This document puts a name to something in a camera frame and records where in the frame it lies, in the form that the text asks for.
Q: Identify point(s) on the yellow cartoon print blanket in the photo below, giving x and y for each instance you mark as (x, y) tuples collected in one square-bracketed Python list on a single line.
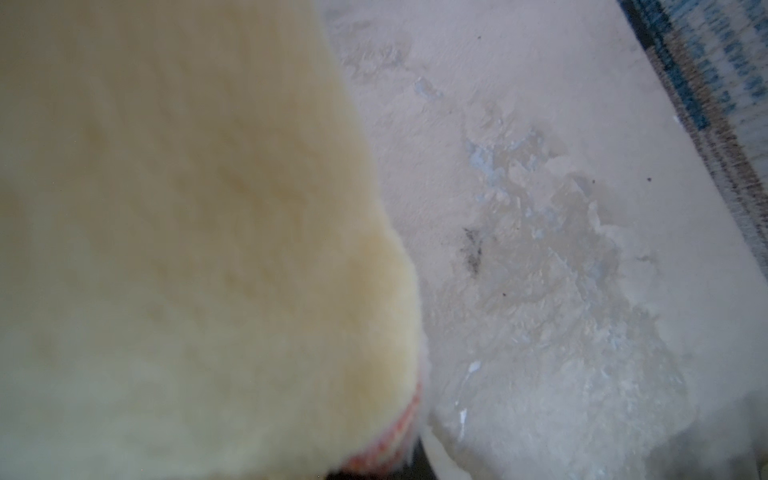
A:
[(199, 279)]

